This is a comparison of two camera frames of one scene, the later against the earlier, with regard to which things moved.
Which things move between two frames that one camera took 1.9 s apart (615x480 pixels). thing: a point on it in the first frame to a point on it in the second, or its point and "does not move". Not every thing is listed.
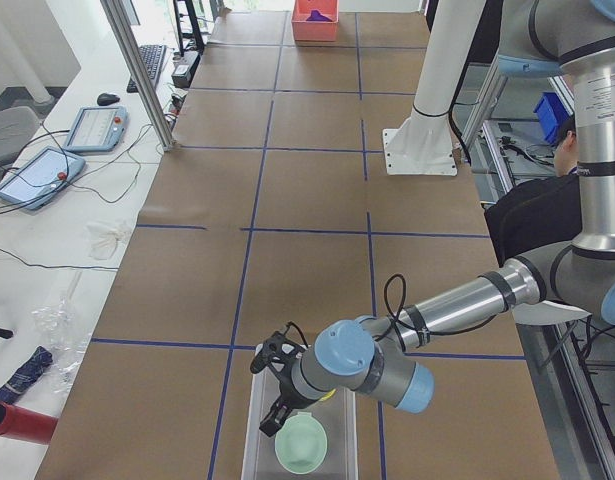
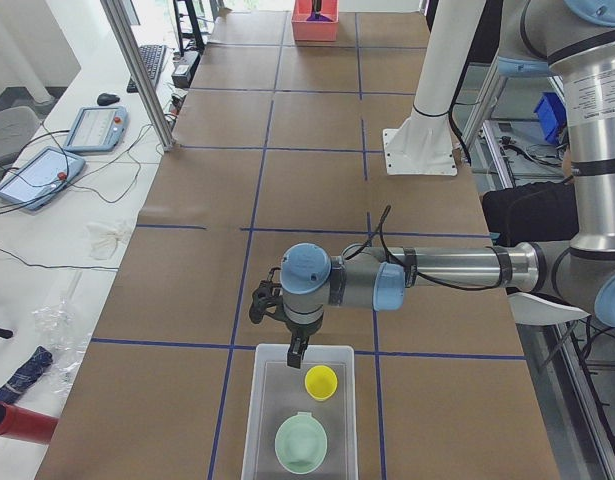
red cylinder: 20,423 does not move
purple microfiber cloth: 315,15 does not move
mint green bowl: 301,443 does not move
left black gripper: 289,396 to 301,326
